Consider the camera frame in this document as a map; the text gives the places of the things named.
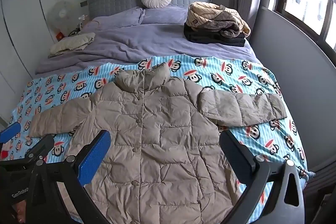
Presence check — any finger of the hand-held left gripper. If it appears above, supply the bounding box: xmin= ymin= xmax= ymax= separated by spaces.
xmin=26 ymin=134 xmax=55 ymax=161
xmin=0 ymin=122 xmax=21 ymax=145

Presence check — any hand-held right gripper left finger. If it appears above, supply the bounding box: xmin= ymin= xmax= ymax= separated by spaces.
xmin=25 ymin=130 xmax=111 ymax=224

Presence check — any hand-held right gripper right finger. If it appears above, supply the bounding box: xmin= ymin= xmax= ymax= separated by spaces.
xmin=219 ymin=130 xmax=313 ymax=224

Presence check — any beige puffer jacket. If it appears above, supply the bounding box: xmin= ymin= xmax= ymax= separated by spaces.
xmin=28 ymin=63 xmax=287 ymax=224

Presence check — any person's left hand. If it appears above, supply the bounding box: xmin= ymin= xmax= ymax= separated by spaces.
xmin=12 ymin=200 xmax=30 ymax=224

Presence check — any blue monkey printed blanket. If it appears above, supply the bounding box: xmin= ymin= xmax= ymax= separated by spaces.
xmin=9 ymin=55 xmax=317 ymax=224

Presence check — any white wardrobe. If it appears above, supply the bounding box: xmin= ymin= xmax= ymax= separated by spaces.
xmin=0 ymin=0 xmax=58 ymax=121

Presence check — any cream folded garment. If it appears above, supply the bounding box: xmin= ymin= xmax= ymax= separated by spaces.
xmin=49 ymin=32 xmax=96 ymax=58

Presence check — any black folded garment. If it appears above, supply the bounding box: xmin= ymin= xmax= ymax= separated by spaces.
xmin=183 ymin=23 xmax=247 ymax=47

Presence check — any purple duvet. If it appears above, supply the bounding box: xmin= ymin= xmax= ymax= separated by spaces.
xmin=35 ymin=7 xmax=259 ymax=75

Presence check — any white electric fan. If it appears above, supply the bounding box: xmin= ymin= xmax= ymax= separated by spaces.
xmin=50 ymin=1 xmax=80 ymax=36

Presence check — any grey furry garment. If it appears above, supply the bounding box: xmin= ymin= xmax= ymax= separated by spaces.
xmin=210 ymin=10 xmax=248 ymax=39

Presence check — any small white ornament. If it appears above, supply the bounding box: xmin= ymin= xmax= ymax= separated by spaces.
xmin=78 ymin=14 xmax=93 ymax=28

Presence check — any purple pillow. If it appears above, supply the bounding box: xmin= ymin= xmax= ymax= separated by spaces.
xmin=92 ymin=7 xmax=145 ymax=31
xmin=142 ymin=6 xmax=195 ymax=25

